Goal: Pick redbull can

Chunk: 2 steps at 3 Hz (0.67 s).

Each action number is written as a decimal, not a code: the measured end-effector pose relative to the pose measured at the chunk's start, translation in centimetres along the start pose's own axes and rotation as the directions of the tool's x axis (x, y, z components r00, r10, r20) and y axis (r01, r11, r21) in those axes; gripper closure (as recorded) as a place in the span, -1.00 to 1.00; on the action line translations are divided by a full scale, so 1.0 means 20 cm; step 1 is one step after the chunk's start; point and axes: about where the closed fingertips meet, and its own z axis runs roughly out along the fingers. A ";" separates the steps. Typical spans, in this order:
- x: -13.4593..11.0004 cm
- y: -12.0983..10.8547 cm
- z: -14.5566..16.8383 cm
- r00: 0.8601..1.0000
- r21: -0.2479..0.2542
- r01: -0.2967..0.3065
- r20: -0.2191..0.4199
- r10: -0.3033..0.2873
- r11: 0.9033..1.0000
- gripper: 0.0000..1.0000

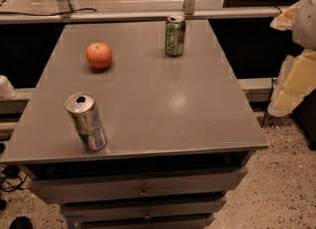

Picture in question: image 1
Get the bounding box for red orange apple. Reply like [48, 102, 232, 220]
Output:
[85, 41, 113, 70]

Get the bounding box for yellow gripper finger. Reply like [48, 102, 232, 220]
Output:
[270, 2, 299, 31]
[268, 49, 316, 116]

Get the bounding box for top drawer with knob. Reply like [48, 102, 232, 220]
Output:
[30, 166, 247, 203]

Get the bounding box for black cable on rail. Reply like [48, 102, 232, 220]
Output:
[0, 7, 98, 17]

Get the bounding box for green soda can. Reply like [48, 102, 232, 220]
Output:
[165, 15, 186, 56]

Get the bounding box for black shoe on floor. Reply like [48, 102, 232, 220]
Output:
[9, 216, 34, 229]

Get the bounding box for middle drawer with knob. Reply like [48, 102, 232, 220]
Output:
[62, 195, 226, 222]

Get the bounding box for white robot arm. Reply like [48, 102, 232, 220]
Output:
[268, 0, 316, 116]

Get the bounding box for silver blue redbull can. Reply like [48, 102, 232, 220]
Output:
[65, 92, 107, 151]

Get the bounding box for black cables on floor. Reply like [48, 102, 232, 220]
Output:
[0, 165, 29, 192]

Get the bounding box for bottom drawer front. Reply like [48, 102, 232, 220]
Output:
[68, 213, 214, 229]

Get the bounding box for grey drawer cabinet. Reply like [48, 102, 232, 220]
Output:
[0, 20, 270, 229]

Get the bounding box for drawer with knob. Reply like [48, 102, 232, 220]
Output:
[62, 195, 226, 222]
[30, 166, 247, 203]

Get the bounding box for white cylinder at left edge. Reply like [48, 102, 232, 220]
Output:
[0, 75, 17, 100]

